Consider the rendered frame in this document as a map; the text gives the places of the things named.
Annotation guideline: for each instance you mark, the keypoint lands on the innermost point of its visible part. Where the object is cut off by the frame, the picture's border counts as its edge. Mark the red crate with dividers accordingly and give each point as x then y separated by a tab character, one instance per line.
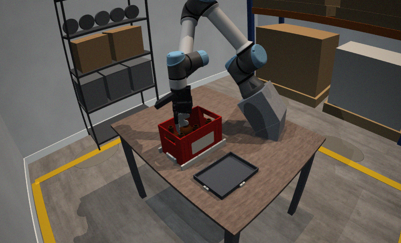
193	144

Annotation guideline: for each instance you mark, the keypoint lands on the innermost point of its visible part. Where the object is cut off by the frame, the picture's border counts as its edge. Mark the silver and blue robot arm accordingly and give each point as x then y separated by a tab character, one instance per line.
249	56

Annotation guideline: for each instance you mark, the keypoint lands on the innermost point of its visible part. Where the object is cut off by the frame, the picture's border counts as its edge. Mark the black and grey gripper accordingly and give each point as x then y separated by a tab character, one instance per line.
182	106

